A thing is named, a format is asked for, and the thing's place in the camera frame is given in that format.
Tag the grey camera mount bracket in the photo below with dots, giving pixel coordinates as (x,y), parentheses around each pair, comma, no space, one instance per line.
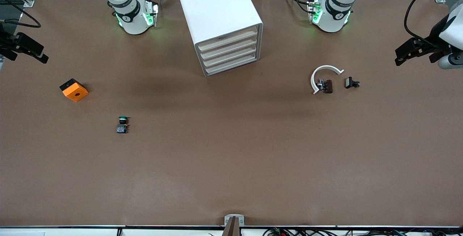
(234,228)

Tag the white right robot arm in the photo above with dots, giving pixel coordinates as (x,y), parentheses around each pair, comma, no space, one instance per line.
(134,22)

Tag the white base connector bracket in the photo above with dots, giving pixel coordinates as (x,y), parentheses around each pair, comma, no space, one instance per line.
(152,13)
(314,11)

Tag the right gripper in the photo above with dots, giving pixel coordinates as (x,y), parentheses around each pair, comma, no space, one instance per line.
(5,42)

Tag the white curved plastic part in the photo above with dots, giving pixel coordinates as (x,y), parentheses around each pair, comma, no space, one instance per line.
(314,78)

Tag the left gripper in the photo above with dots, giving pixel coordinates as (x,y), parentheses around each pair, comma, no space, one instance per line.
(433,37)

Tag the dark brown small component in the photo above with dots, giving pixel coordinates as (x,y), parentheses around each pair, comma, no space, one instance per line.
(328,86)

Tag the orange and black box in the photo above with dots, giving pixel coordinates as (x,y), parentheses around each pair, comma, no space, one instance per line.
(76,93)

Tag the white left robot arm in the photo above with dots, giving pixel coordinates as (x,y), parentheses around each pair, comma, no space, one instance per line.
(331,20)

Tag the green push button switch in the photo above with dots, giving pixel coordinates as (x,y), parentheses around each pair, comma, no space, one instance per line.
(122,129)

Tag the brown table cover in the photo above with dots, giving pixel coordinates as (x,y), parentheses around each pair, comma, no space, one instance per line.
(231,156)

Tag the small black component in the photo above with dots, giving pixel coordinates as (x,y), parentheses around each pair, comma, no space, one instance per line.
(349,82)

